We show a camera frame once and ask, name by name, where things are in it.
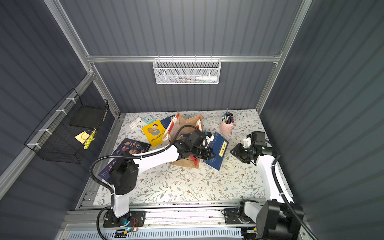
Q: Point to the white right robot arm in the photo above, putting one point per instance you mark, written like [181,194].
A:
[278,218]

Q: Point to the burlap canvas bag red panel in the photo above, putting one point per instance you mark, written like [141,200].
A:
[176,123]

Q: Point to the yellow sticky note pad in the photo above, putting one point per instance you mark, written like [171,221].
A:
[82,137]

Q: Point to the white wire mesh basket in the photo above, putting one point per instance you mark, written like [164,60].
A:
[183,71]

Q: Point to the yellow pen in basket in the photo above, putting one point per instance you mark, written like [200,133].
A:
[91,137]

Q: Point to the black wire wall basket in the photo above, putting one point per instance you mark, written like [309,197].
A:
[55,139]

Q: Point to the dark portrait book upper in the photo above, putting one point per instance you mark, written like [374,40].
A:
[129,146]

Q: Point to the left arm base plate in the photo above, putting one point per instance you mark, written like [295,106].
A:
[131,219]

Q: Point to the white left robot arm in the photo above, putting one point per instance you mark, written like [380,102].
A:
[125,171]

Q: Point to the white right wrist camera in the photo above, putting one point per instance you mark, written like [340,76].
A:
[247,141]

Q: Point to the pink pen holder cup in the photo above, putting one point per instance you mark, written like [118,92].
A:
[227,123]

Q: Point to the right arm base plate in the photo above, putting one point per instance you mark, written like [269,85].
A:
[233,217]

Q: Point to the yellow cartoon cover book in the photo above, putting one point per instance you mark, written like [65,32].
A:
[154,133]

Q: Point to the dark portrait book lower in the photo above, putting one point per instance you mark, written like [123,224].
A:
[105,173]

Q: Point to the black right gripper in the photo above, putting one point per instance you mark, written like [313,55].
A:
[241,153]

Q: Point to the blue book Guiguzi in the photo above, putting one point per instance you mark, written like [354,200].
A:
[219,146]

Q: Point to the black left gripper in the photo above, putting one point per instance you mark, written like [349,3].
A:
[205,151]

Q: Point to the dark portrait book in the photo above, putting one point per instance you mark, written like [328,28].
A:
[129,146]
[105,173]

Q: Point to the white marker in basket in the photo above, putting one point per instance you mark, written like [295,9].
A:
[207,78]

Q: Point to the blue book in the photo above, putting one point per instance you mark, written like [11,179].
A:
[165,122]

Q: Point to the floral table mat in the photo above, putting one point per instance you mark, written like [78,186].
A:
[175,184]

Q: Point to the black tray in basket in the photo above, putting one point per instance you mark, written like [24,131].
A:
[88,117]

